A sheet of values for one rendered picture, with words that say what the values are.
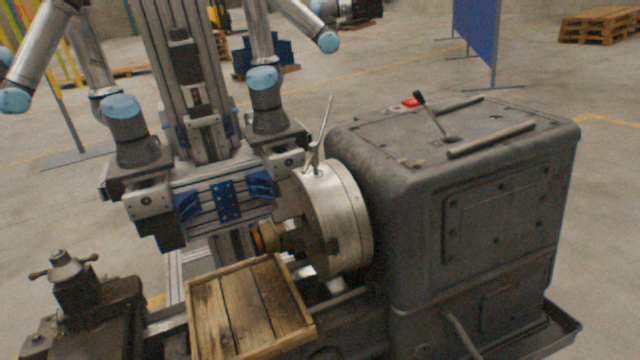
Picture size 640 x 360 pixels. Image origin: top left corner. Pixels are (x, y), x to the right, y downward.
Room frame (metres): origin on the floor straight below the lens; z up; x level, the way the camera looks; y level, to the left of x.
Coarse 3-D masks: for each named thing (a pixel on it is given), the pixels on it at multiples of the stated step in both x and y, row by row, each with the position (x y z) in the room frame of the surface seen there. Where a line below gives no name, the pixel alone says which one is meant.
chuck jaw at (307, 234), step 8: (288, 232) 0.83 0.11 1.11; (296, 232) 0.83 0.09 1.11; (304, 232) 0.82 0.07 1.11; (312, 232) 0.81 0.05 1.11; (288, 240) 0.81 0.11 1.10; (296, 240) 0.79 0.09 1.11; (304, 240) 0.78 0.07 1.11; (312, 240) 0.77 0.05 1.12; (320, 240) 0.76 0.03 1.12; (336, 240) 0.76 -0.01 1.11; (288, 248) 0.81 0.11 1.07; (296, 248) 0.79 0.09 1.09; (304, 248) 0.78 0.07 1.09; (312, 248) 0.75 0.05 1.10; (320, 248) 0.76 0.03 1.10; (328, 248) 0.75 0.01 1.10; (336, 248) 0.76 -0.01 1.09; (312, 256) 0.75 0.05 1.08
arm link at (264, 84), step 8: (248, 72) 1.49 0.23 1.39; (256, 72) 1.48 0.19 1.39; (264, 72) 1.47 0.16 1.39; (272, 72) 1.46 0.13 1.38; (248, 80) 1.46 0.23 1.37; (256, 80) 1.43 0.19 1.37; (264, 80) 1.43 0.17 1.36; (272, 80) 1.45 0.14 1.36; (280, 80) 1.56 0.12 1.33; (248, 88) 1.46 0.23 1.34; (256, 88) 1.43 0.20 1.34; (264, 88) 1.43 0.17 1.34; (272, 88) 1.44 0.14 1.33; (256, 96) 1.44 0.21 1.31; (264, 96) 1.43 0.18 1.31; (272, 96) 1.44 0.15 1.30; (280, 96) 1.48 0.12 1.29; (256, 104) 1.44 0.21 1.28; (264, 104) 1.43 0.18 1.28; (272, 104) 1.44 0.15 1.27
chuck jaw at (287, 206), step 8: (288, 176) 0.99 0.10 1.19; (280, 184) 0.94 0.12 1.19; (288, 184) 0.94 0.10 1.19; (280, 192) 0.93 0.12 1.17; (288, 192) 0.93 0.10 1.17; (296, 192) 0.93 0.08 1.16; (280, 200) 0.91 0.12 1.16; (288, 200) 0.91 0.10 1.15; (296, 200) 0.92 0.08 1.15; (280, 208) 0.90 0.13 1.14; (288, 208) 0.90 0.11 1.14; (296, 208) 0.90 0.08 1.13; (272, 216) 0.89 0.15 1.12; (280, 216) 0.88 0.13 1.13; (288, 216) 0.88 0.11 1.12; (296, 216) 0.91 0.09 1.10
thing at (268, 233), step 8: (264, 224) 0.86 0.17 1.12; (272, 224) 0.85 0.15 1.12; (280, 224) 0.87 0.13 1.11; (256, 232) 0.84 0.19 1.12; (264, 232) 0.83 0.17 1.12; (272, 232) 0.83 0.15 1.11; (280, 232) 0.84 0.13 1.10; (256, 240) 0.82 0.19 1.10; (264, 240) 0.82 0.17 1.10; (272, 240) 0.82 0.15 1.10; (280, 240) 0.84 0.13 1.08; (256, 248) 0.81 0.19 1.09; (264, 248) 0.82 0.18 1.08; (272, 248) 0.82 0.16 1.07; (280, 248) 0.82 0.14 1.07; (256, 256) 0.81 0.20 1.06
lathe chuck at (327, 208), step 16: (304, 176) 0.88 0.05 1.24; (320, 176) 0.87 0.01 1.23; (336, 176) 0.87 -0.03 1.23; (304, 192) 0.85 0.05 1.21; (320, 192) 0.82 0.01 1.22; (336, 192) 0.83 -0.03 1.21; (304, 208) 0.88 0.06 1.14; (320, 208) 0.79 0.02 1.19; (336, 208) 0.79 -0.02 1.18; (304, 224) 0.93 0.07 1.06; (320, 224) 0.77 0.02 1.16; (336, 224) 0.77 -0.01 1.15; (352, 224) 0.78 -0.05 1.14; (352, 240) 0.77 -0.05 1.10; (320, 256) 0.80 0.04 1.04; (336, 256) 0.75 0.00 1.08; (352, 256) 0.76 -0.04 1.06; (320, 272) 0.82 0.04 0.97; (336, 272) 0.76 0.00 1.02
